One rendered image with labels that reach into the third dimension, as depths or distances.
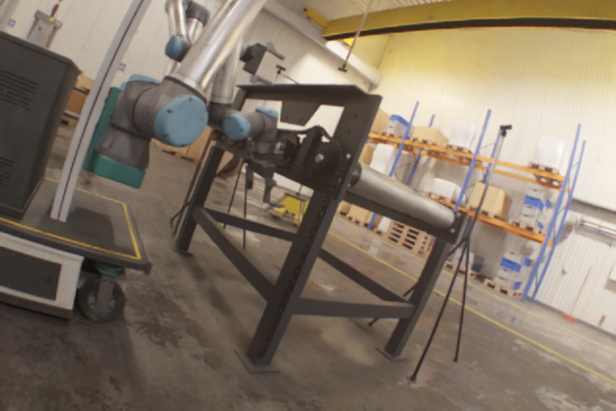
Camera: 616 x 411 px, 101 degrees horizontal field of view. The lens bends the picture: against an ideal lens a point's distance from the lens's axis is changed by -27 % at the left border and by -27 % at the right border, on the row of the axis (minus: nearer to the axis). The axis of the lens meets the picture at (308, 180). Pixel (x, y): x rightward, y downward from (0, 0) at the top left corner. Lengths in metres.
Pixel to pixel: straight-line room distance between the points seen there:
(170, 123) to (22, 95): 0.50
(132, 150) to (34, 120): 0.33
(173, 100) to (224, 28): 0.27
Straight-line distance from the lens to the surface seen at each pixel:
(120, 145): 1.11
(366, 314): 1.72
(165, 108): 0.94
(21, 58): 1.17
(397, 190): 1.49
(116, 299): 1.35
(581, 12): 8.33
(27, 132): 1.16
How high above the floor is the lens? 0.78
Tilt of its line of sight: level
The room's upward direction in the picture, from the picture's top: 22 degrees clockwise
